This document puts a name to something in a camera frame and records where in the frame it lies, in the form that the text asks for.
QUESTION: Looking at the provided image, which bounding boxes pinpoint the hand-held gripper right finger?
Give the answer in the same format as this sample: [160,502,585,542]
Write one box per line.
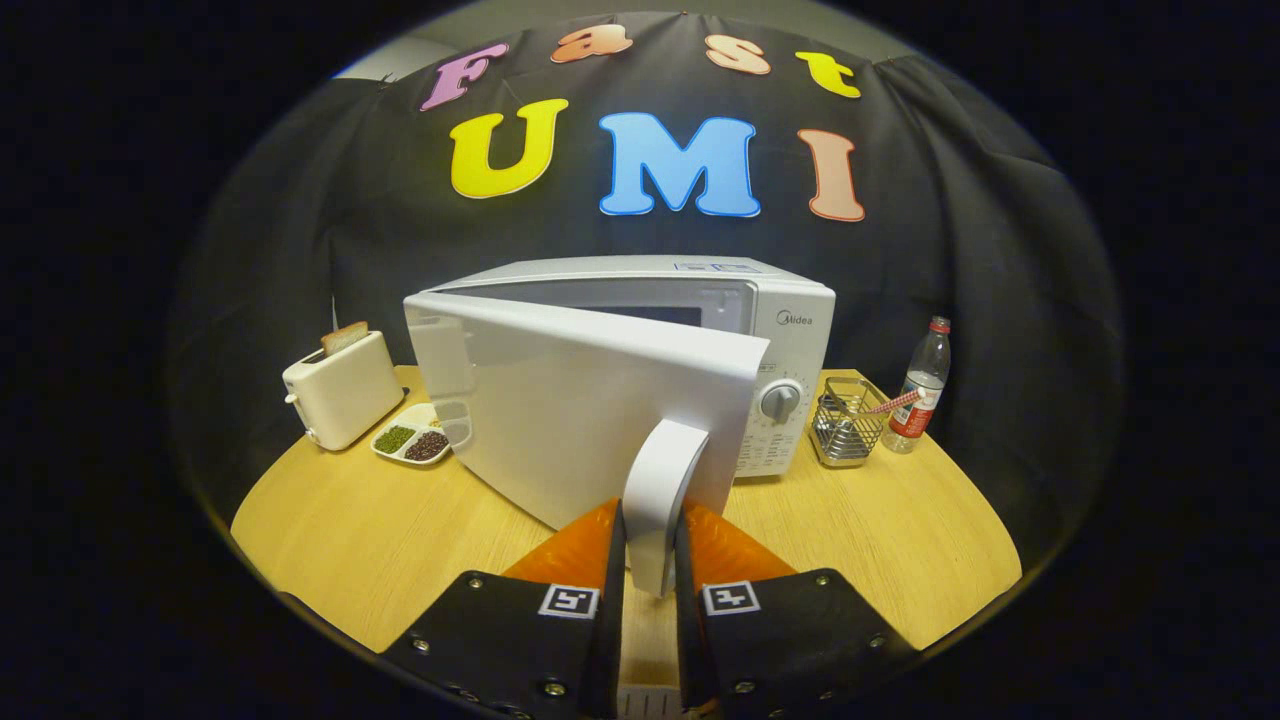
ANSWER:
[675,500,916,720]

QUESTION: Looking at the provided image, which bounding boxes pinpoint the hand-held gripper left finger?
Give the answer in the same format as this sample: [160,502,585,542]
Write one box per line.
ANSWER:
[385,498,628,720]

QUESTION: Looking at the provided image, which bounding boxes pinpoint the white toaster oven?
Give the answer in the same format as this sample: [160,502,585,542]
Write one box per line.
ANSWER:
[403,256,837,599]

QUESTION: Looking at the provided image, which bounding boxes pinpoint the cream toaster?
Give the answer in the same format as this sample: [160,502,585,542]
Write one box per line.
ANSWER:
[282,330,406,451]

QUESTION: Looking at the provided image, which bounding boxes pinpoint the white ribbed plate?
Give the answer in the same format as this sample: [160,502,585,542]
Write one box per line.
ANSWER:
[617,684,689,720]

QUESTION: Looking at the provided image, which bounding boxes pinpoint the white divided bean dish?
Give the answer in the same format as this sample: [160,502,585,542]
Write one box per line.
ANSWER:
[370,402,453,466]

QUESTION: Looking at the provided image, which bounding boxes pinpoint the clear plastic water bottle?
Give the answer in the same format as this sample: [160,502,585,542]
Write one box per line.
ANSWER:
[884,316,952,455]

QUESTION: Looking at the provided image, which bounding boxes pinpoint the metal wire basket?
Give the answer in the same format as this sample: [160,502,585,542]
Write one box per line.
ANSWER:
[809,377,891,469]

